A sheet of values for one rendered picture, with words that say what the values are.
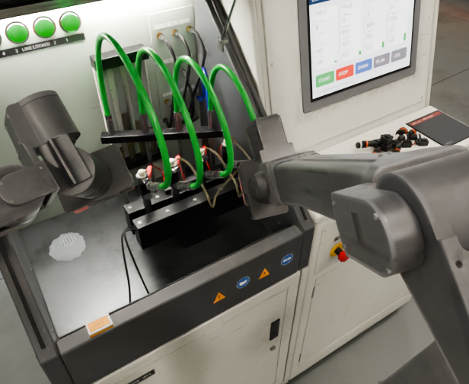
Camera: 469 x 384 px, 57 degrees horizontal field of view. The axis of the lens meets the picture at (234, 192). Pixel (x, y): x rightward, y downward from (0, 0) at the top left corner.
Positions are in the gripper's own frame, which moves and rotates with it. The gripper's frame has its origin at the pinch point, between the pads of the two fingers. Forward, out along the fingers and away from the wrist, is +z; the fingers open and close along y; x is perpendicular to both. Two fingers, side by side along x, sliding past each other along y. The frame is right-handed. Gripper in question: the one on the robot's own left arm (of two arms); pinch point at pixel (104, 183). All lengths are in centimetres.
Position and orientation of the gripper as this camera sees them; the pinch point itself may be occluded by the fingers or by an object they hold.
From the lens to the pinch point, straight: 72.9
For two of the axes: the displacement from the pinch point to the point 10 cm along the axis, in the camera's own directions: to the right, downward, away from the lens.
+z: -0.9, 0.5, 9.9
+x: 4.0, 9.1, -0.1
